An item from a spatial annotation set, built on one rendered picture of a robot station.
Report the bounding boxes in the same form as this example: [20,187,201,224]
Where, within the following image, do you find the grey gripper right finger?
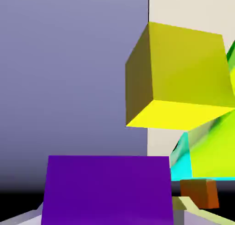
[172,196,235,225]

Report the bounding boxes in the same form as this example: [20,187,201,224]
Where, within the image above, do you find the large yellow box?
[125,21,235,131]

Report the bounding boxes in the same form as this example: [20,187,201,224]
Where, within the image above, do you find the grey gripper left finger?
[0,202,44,225]

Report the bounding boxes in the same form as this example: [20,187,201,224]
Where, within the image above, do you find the small purple cube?
[41,155,174,225]

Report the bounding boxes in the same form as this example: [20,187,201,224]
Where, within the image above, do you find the small orange cube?
[179,178,220,210]

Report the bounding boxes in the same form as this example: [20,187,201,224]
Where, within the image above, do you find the large cyan box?
[169,109,235,182]

